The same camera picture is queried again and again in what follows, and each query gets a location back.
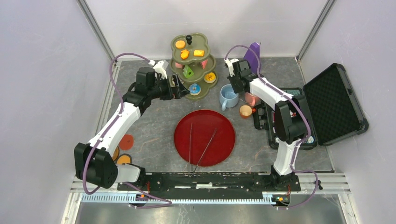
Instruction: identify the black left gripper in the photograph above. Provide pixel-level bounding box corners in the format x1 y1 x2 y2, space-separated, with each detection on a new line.
148 73 190 101

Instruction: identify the blue frosted donut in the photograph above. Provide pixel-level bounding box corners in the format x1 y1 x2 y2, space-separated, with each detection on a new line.
189 83 201 96

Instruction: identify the green cake slice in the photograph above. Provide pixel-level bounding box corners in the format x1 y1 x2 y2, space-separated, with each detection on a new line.
183 65 194 78

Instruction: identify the orange fish-shaped cookie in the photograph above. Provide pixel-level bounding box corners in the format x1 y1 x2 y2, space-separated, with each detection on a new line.
180 49 190 60

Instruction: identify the pink strawberry cake slice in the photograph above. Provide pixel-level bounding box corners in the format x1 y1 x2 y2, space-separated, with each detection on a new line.
200 59 208 70

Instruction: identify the square orange cracker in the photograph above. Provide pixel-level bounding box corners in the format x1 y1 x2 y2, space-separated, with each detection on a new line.
193 50 205 57

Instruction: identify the round orange cookie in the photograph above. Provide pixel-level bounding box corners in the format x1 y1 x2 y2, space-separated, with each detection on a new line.
175 40 186 49

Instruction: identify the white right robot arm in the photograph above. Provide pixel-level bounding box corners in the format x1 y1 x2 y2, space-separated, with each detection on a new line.
224 59 311 190

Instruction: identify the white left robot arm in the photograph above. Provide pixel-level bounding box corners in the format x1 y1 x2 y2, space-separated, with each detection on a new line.
74 66 190 190

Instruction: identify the light blue mug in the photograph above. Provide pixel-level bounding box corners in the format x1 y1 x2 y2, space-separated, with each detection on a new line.
219 84 239 111

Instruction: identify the pink mug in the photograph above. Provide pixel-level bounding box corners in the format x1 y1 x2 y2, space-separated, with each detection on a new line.
244 92 261 107

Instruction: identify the purple cone-shaped container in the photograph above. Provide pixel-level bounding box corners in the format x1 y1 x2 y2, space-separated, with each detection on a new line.
243 42 261 74

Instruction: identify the green three-tier stand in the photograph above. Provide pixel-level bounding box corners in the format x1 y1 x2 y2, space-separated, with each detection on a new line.
170 33 219 101

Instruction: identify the small orange cup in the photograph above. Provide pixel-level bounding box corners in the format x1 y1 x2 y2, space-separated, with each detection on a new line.
239 105 256 119

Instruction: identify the round red tray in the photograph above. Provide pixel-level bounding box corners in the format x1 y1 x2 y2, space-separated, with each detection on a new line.
174 109 236 167

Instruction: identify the orange round coaster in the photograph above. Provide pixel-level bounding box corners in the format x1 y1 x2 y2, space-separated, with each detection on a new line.
116 154 132 165

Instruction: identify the brown round coaster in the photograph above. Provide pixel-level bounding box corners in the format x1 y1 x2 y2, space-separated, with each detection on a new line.
112 146 120 161

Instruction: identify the black poker chip case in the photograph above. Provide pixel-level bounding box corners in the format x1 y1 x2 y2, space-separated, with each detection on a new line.
253 63 369 151

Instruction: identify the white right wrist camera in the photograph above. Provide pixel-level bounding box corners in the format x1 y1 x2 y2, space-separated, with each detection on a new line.
224 58 239 77

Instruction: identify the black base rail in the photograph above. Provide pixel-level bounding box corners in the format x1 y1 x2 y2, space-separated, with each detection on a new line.
135 172 301 200

